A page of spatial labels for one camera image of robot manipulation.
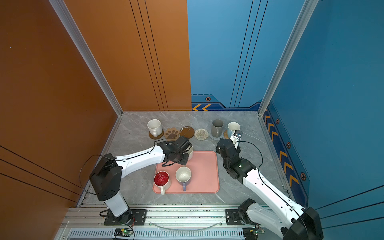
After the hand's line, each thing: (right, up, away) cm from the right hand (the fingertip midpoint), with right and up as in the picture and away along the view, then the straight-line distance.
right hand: (223, 141), depth 79 cm
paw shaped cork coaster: (-32, +2, +27) cm, 42 cm away
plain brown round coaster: (-41, 0, +23) cm, 47 cm away
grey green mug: (-1, +7, +17) cm, 19 cm away
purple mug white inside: (-22, -20, +7) cm, 30 cm away
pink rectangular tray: (-9, -17, +11) cm, 22 cm away
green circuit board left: (-49, -43, -8) cm, 66 cm away
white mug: (-44, +7, +26) cm, 51 cm away
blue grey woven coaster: (-1, -1, +23) cm, 23 cm away
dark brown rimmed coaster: (-21, +4, +28) cm, 35 cm away
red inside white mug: (-34, -22, +4) cm, 40 cm away
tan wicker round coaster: (+7, +2, +27) cm, 27 cm away
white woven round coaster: (-11, +2, +26) cm, 29 cm away
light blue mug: (+10, +8, +21) cm, 24 cm away
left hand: (-20, -10, +8) cm, 24 cm away
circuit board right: (+12, -42, -9) cm, 45 cm away
